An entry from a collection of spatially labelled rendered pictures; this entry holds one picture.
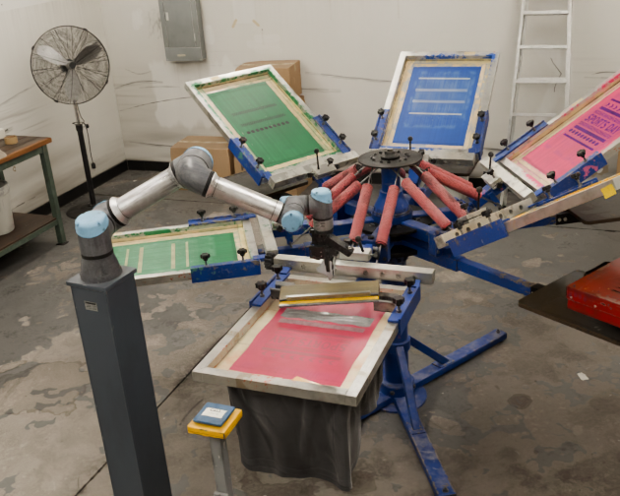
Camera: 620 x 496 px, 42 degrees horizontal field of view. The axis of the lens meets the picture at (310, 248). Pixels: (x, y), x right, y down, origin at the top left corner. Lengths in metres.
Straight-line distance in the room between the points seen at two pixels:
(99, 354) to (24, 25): 4.67
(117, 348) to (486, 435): 1.87
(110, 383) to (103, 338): 0.20
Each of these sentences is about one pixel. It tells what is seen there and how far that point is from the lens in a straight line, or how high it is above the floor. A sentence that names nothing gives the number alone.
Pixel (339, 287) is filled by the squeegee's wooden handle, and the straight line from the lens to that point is 3.05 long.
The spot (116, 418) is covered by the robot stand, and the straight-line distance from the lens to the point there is 3.28.
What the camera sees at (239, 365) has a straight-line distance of 2.81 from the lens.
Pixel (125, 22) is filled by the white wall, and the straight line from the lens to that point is 8.16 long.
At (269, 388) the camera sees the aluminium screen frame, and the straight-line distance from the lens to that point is 2.64.
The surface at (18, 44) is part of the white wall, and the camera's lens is 7.33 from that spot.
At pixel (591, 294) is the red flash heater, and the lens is 2.92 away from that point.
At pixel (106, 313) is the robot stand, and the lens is 3.01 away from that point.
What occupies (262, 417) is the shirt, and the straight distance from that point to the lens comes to 2.85.
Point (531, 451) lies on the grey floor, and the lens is 3.98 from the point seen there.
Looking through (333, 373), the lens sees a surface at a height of 0.95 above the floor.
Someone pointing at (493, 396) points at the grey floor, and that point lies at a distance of 4.32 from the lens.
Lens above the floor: 2.40
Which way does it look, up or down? 23 degrees down
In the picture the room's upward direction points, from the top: 4 degrees counter-clockwise
